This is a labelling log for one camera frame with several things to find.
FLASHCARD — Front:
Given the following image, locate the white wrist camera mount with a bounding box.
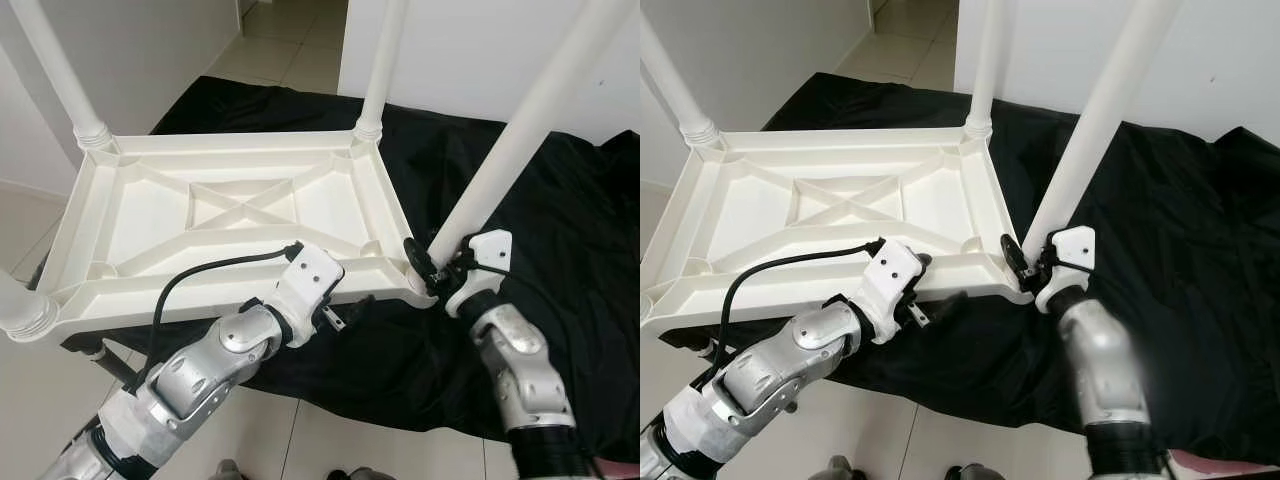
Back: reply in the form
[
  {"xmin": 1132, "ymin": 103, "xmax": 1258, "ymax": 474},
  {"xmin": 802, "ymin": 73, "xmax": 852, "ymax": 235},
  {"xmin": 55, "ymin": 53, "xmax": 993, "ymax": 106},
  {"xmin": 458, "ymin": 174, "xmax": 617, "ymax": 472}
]
[
  {"xmin": 443, "ymin": 230, "xmax": 514, "ymax": 319},
  {"xmin": 862, "ymin": 240, "xmax": 933, "ymax": 319},
  {"xmin": 270, "ymin": 243, "xmax": 346, "ymax": 321},
  {"xmin": 1035, "ymin": 226, "xmax": 1096, "ymax": 316}
]

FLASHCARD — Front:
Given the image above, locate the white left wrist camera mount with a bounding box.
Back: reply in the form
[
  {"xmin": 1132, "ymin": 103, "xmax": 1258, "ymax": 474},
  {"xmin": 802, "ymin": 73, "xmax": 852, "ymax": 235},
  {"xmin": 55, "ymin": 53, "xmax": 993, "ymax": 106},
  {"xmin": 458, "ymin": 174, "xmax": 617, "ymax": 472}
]
[
  {"xmin": 270, "ymin": 243, "xmax": 346, "ymax": 321},
  {"xmin": 862, "ymin": 240, "xmax": 933, "ymax": 319}
]

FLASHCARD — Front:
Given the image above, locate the white plastic table leg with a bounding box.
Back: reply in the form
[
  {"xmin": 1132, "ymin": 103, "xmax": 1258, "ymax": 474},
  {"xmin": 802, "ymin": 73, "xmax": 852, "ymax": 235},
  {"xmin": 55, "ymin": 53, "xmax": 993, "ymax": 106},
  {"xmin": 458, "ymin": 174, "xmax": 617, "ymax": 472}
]
[
  {"xmin": 428, "ymin": 0, "xmax": 640, "ymax": 266},
  {"xmin": 353, "ymin": 0, "xmax": 409, "ymax": 143},
  {"xmin": 0, "ymin": 265, "xmax": 61, "ymax": 346},
  {"xmin": 963, "ymin": 0, "xmax": 1006, "ymax": 141},
  {"xmin": 640, "ymin": 15, "xmax": 721, "ymax": 149},
  {"xmin": 8, "ymin": 0, "xmax": 116, "ymax": 153},
  {"xmin": 1020, "ymin": 0, "xmax": 1186, "ymax": 256}
]

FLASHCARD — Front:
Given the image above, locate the white plastic table top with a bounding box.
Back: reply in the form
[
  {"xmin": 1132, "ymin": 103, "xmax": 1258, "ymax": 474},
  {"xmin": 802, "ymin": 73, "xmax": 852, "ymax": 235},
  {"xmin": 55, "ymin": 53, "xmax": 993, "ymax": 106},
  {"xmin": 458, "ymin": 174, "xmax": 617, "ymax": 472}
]
[
  {"xmin": 640, "ymin": 125, "xmax": 1034, "ymax": 326},
  {"xmin": 30, "ymin": 125, "xmax": 438, "ymax": 346}
]

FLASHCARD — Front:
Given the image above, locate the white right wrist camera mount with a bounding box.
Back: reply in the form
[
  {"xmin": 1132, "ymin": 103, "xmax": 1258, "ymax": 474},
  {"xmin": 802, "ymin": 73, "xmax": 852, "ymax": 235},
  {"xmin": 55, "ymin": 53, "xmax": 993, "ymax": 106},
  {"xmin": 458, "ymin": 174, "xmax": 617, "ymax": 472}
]
[
  {"xmin": 443, "ymin": 230, "xmax": 514, "ymax": 319},
  {"xmin": 1035, "ymin": 226, "xmax": 1096, "ymax": 316}
]

